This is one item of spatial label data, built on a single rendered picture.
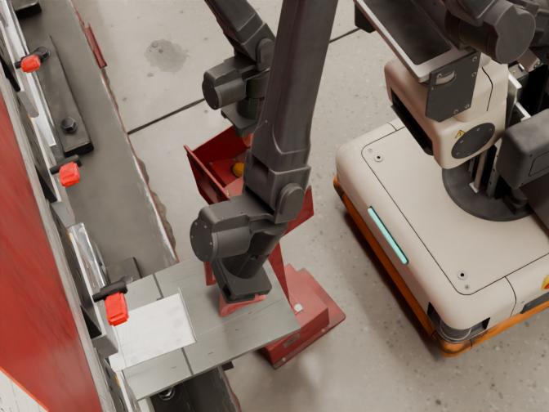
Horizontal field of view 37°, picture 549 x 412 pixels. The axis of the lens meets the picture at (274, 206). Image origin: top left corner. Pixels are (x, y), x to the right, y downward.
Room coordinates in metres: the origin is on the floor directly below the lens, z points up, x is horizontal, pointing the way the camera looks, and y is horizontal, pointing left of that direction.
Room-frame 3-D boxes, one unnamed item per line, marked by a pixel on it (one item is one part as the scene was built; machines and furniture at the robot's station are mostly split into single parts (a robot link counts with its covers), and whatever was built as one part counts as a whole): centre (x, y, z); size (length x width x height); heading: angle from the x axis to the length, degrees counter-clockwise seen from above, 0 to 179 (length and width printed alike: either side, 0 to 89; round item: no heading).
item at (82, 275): (0.45, 0.28, 1.26); 0.15 x 0.09 x 0.17; 14
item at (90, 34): (1.50, 0.39, 0.58); 0.15 x 0.02 x 0.07; 14
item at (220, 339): (0.51, 0.14, 1.00); 0.26 x 0.18 x 0.01; 104
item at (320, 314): (0.90, 0.01, 0.06); 0.25 x 0.20 x 0.12; 118
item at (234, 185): (0.88, 0.04, 0.75); 0.20 x 0.16 x 0.18; 28
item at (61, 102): (1.07, 0.38, 0.89); 0.30 x 0.05 x 0.03; 14
